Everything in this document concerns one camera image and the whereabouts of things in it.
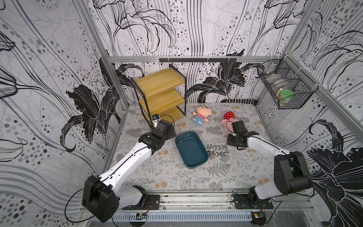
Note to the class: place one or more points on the peach pig plush blue trousers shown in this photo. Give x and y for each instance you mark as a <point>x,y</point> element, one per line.
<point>201,115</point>

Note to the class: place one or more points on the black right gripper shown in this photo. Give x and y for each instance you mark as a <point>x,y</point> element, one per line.
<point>239,126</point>

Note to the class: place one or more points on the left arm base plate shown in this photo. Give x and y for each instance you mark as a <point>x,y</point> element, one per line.
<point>149,202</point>

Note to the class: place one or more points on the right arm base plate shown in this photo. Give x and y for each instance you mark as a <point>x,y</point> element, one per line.
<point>244,201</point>

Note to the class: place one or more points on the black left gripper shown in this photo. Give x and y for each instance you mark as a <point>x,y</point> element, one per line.
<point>171,133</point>

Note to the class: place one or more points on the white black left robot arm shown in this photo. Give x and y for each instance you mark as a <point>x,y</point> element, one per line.
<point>103,195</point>

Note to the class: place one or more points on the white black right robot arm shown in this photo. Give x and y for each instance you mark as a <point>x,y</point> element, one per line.
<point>291,173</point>

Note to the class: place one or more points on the black wire wall basket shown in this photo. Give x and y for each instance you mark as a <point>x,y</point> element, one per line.
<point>278,75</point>

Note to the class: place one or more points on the floral table mat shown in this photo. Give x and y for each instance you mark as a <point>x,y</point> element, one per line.
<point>165,170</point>

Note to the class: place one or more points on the pink pig plush red dress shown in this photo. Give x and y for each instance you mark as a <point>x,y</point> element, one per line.
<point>228,119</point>

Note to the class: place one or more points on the wooden three-tier shelf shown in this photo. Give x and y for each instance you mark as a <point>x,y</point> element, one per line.
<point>157,94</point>

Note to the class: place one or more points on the green round lid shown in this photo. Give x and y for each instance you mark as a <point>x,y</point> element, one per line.
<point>287,94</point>

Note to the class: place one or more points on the teal plastic storage tray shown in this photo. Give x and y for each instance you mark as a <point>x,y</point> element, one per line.
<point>192,150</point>

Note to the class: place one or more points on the white slotted cable duct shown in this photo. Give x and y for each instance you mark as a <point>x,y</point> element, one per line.
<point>183,216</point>

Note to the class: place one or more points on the aluminium front rail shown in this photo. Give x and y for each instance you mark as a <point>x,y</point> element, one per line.
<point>209,200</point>

